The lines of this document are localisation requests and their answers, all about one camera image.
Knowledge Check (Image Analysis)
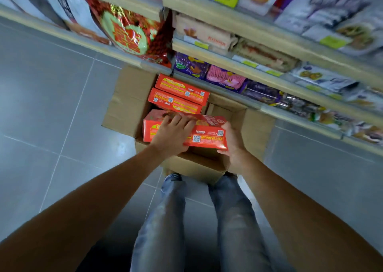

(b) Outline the person's right hand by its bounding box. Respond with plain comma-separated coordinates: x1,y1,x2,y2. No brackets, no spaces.
217,121,251,174

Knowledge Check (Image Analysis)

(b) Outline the person's left hand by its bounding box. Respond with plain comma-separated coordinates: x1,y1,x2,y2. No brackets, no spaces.
149,113,197,159

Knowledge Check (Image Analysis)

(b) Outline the red product box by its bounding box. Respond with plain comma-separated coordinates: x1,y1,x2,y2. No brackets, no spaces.
155,73,211,107
147,87,207,115
142,109,229,150

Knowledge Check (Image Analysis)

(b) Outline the person's right forearm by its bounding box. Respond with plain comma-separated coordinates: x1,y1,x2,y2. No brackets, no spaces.
230,154,383,272

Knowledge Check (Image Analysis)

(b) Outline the person's left forearm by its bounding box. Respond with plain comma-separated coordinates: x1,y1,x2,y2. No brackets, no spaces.
0,144,168,272

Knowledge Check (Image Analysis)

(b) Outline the brown cardboard carton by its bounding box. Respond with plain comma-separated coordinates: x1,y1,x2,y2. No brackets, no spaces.
102,65,276,186

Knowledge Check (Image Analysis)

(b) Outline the dark purple snack packet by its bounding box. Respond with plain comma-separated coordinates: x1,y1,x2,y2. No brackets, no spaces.
240,80,283,105

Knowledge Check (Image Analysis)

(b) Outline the pink snack packet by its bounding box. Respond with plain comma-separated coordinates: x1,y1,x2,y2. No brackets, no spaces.
205,65,248,91

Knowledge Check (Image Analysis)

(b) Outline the silver dark snack packet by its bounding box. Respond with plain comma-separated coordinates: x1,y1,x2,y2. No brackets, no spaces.
278,93,318,120

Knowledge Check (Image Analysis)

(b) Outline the brown snack packet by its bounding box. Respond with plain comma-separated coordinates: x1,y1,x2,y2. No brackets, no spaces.
232,38,300,73

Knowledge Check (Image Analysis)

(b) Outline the beige snack packet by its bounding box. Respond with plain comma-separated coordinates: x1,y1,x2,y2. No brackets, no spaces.
175,13,239,51

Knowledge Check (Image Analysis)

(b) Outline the red gold snack bag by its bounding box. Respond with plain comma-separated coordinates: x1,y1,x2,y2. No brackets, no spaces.
81,0,175,69

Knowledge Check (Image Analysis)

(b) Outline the person's right leg in jeans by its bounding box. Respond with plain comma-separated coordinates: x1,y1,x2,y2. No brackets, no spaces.
208,172,273,272

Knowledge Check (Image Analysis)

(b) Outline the person's leg in jeans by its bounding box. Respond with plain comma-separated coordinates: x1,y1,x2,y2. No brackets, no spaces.
130,174,188,272
208,172,273,272

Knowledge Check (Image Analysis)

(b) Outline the wooden shelf unit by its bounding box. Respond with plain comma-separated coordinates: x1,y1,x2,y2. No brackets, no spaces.
0,0,173,75
162,0,383,158

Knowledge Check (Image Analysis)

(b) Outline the person's left leg in jeans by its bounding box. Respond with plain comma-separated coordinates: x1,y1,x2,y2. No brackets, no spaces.
130,174,188,272

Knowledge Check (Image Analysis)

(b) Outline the colourful snack packet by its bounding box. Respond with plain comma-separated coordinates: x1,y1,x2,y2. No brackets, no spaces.
314,108,357,132
352,122,383,146

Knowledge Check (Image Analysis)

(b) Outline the white packet with yellow print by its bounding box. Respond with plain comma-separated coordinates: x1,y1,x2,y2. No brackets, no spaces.
291,63,357,93

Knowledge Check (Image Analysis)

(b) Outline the pale snack packet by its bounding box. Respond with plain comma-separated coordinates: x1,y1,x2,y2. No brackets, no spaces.
344,84,383,111

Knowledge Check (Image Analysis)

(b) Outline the white bag with black print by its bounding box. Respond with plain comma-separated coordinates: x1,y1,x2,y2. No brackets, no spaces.
32,0,112,45

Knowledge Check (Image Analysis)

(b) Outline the large white purple bag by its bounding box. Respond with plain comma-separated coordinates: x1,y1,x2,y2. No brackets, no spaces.
273,0,383,57

